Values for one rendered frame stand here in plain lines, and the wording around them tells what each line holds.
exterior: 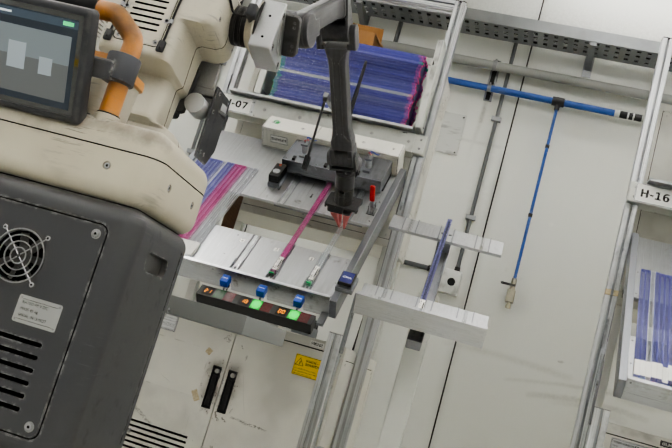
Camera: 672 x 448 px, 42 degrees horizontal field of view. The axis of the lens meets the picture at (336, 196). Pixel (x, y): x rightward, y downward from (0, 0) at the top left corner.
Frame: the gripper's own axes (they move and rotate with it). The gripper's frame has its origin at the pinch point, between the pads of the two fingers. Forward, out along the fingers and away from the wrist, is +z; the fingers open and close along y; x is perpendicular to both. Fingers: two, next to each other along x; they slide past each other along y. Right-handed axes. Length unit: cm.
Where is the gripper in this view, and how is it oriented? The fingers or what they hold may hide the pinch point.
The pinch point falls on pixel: (342, 225)
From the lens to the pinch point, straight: 265.3
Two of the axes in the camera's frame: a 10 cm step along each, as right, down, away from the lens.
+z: -0.5, 8.1, 5.8
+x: -3.3, 5.3, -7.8
